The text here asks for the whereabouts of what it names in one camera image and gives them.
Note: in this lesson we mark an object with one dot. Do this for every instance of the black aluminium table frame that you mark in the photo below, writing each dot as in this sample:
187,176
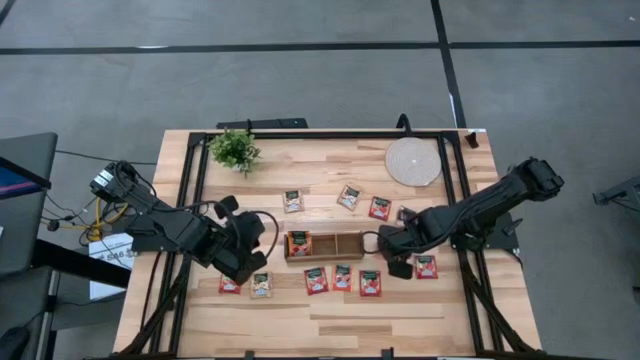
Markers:
325,135

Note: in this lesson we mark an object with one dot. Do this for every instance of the black power strip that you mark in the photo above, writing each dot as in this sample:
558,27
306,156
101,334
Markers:
270,123

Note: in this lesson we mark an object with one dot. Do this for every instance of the green artificial plant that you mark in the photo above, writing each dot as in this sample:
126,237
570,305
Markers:
234,149

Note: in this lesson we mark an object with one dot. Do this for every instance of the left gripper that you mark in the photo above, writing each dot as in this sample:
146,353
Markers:
240,245

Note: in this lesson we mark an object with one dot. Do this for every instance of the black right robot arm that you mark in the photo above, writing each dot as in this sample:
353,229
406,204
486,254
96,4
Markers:
480,205

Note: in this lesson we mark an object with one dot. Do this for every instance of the orange peach tea packet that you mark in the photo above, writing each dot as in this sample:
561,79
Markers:
342,278
300,246

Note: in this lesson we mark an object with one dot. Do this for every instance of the black computer mouse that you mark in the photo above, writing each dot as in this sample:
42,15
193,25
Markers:
12,345

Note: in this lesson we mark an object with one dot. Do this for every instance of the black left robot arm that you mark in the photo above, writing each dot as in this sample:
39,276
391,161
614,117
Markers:
170,227

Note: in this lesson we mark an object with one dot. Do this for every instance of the gray stand base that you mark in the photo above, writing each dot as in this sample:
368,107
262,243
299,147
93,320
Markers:
620,192

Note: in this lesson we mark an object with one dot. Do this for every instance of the dark gray side desk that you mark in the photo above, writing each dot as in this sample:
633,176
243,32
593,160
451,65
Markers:
27,230

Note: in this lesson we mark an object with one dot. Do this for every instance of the white printed cardboard box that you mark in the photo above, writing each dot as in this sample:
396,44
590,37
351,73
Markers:
115,245

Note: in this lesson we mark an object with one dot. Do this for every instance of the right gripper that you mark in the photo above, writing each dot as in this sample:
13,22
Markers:
407,237

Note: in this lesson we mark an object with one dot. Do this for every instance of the black desk beam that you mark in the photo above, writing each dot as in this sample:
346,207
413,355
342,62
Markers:
75,260

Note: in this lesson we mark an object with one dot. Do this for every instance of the blue screen laptop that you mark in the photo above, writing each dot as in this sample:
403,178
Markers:
15,182

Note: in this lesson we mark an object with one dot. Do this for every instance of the black curved bracket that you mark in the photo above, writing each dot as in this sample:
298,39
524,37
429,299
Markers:
403,122

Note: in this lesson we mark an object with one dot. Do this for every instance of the wooden three-compartment organizer box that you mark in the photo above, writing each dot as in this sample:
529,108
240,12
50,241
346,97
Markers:
335,246

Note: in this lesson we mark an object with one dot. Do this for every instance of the round woven beige mat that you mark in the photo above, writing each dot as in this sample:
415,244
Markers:
413,162

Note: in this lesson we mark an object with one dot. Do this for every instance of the small black corner bracket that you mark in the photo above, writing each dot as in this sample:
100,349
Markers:
471,140

